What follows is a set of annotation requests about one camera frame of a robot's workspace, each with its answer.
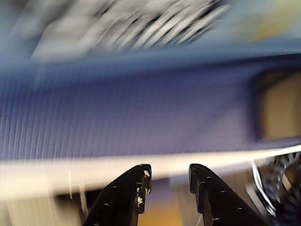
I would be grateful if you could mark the dishwasher picture decal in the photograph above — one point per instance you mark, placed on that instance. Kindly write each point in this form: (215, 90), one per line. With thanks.
(152, 26)

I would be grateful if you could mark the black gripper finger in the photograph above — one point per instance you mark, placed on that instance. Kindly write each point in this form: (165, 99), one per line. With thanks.
(122, 195)
(218, 200)

